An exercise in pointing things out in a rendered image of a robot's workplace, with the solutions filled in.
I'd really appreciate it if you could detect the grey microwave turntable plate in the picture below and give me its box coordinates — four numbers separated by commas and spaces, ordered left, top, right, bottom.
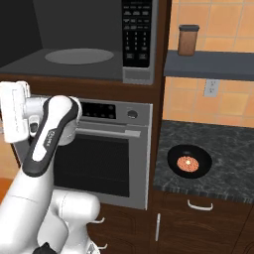
44, 48, 115, 66

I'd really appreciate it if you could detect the curved silver drawer handle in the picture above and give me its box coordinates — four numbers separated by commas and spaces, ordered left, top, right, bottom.
187, 198, 214, 212

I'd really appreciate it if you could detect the stainless steel built-in oven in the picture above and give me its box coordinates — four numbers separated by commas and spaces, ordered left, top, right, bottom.
13, 96, 154, 211

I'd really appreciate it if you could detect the black bowl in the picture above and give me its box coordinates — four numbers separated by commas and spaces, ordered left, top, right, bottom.
167, 143, 213, 180

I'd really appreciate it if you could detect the silver oven door handle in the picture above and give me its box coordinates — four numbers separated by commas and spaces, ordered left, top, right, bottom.
74, 127, 142, 139

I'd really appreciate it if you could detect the grey wall power outlet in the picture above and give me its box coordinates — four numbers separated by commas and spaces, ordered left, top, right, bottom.
203, 78, 220, 98

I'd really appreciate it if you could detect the round brown waffle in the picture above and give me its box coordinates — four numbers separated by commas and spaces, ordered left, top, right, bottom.
176, 155, 200, 174

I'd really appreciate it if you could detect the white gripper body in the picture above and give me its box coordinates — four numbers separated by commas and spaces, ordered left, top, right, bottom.
0, 80, 31, 144

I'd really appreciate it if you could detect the dark grey wall shelf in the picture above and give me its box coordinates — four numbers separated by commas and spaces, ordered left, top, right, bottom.
164, 50, 254, 82

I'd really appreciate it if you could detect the straight silver cupboard handle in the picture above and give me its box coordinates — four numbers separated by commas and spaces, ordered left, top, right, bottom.
155, 212, 162, 243

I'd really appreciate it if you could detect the round silver oven knob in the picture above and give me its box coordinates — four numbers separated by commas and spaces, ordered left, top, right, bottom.
127, 109, 139, 120

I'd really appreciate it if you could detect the brown jar with dark lid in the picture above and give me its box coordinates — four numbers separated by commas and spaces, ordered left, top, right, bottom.
177, 24, 200, 57

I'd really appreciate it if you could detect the black and silver microwave oven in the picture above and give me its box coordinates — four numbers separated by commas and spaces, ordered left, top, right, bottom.
0, 0, 160, 85

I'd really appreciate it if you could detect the dark wood tall cabinet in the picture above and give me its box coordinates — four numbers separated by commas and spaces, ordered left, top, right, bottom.
0, 0, 174, 254

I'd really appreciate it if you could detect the dark wood base cabinet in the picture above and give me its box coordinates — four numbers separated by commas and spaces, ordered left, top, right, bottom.
152, 190, 254, 254

